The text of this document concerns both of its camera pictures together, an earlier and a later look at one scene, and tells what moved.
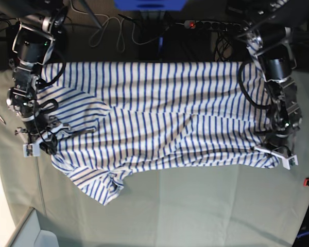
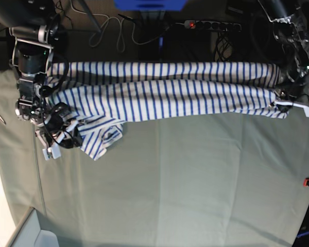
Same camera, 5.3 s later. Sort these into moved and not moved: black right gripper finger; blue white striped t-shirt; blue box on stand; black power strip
Moved: black right gripper finger; blue white striped t-shirt
Not moved: blue box on stand; black power strip
